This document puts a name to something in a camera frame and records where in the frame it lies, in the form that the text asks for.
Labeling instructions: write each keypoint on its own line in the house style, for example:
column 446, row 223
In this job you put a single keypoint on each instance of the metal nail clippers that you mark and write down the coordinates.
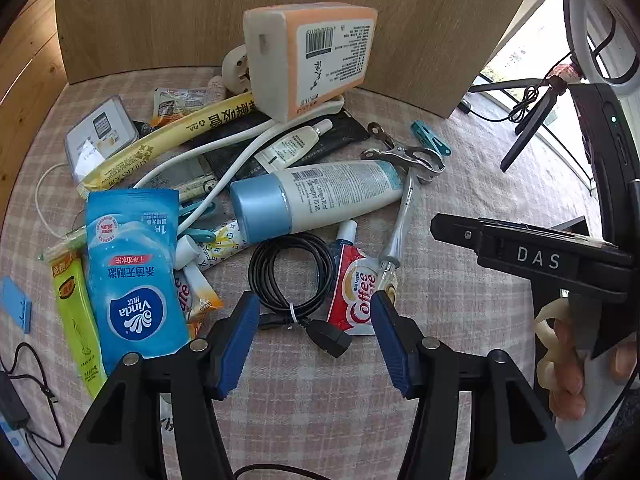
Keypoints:
column 415, row 157

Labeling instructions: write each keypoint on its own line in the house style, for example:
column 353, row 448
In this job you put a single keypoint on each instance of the black sachet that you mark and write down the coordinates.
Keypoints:
column 345, row 132

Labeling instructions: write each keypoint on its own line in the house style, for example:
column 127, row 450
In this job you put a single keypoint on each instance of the pink checked tablecloth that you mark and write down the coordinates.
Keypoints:
column 475, row 310

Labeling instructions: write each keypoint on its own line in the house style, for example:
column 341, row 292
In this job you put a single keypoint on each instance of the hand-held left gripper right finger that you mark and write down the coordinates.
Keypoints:
column 392, row 345

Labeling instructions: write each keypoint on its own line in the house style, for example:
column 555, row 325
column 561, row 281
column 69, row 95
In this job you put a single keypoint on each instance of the orange coffee creamer pouch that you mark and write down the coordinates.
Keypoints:
column 200, row 300

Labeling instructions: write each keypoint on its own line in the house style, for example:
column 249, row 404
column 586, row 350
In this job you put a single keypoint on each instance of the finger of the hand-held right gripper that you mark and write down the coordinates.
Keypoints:
column 455, row 232

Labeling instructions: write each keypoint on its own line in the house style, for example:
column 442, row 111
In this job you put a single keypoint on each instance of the small white tube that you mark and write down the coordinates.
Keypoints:
column 290, row 147

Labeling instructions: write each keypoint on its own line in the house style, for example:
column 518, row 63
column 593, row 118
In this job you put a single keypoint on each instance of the blue plastic clip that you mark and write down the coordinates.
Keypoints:
column 197, row 233

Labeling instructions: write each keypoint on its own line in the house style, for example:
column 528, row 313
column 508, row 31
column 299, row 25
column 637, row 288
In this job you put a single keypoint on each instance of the yellow green tube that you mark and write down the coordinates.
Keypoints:
column 75, row 320

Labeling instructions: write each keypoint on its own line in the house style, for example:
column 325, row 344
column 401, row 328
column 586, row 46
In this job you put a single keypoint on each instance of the white framed window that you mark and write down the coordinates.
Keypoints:
column 535, row 35

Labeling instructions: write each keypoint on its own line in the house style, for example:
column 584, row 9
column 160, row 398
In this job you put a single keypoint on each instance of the white tube with blue cap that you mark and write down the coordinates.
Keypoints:
column 320, row 190

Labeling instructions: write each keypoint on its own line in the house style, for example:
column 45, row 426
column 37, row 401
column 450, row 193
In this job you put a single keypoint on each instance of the clear plastic box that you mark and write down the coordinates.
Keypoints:
column 95, row 135

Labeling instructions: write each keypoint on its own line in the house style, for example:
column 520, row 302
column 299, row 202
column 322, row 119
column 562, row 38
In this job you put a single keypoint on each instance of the blue wet wipes pack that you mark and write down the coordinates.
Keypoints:
column 130, row 270

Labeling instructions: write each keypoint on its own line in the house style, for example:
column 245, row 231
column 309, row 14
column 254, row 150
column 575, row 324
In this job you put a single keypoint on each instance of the clear snack sachet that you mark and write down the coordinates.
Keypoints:
column 175, row 105

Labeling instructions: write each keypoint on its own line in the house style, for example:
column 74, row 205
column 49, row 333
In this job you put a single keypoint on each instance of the orange white tissue pack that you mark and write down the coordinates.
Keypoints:
column 280, row 60

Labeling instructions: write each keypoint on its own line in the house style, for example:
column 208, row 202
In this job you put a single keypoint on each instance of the cream plug adapter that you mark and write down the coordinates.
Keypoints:
column 237, row 67

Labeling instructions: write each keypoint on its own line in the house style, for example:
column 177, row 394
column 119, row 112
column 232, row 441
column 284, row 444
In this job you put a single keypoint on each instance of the silver razor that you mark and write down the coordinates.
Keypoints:
column 400, row 225

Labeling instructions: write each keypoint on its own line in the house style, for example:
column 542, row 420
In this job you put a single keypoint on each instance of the wooden board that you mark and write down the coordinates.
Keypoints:
column 175, row 20

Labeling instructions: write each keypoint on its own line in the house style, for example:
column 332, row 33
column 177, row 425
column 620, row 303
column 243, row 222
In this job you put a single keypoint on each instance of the long yellow packet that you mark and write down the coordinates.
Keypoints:
column 150, row 147

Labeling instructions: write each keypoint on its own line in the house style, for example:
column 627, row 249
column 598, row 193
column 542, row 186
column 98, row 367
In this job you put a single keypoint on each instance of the blue plastic card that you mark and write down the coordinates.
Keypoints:
column 15, row 305

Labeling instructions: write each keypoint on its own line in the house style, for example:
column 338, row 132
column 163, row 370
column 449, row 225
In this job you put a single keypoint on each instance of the teal clothespin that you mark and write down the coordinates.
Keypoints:
column 430, row 139

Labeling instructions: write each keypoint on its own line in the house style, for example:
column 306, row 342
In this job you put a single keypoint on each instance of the person's right hand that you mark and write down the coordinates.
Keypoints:
column 567, row 380

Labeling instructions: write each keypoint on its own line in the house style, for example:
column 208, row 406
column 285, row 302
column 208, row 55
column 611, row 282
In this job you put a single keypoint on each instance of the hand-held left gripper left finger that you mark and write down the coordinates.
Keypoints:
column 237, row 345

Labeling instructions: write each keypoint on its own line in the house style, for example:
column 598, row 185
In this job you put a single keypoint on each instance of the red coffee creamer pouch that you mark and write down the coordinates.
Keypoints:
column 350, row 300

